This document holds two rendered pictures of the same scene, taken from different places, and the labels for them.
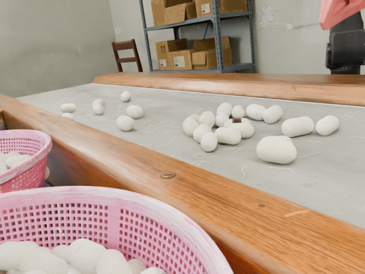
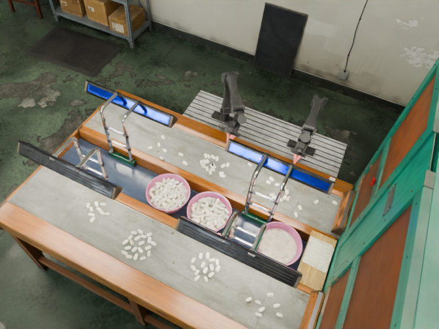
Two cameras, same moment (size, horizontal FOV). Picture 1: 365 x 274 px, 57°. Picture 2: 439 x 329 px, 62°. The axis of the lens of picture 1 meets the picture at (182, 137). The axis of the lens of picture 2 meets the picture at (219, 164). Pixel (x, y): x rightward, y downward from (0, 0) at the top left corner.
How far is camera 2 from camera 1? 2.09 m
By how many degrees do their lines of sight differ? 46
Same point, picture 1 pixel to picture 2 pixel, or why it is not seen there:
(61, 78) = not seen: outside the picture
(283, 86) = (214, 140)
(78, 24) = not seen: outside the picture
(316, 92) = (223, 144)
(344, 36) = (226, 109)
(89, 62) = not seen: outside the picture
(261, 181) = (221, 182)
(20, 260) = (202, 201)
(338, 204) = (231, 185)
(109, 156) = (200, 183)
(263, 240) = (227, 195)
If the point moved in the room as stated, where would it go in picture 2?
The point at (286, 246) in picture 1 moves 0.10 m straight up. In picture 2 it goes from (229, 196) to (230, 187)
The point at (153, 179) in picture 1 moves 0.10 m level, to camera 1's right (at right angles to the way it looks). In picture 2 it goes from (211, 188) to (226, 181)
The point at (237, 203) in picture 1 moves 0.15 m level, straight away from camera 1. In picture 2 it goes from (223, 190) to (215, 172)
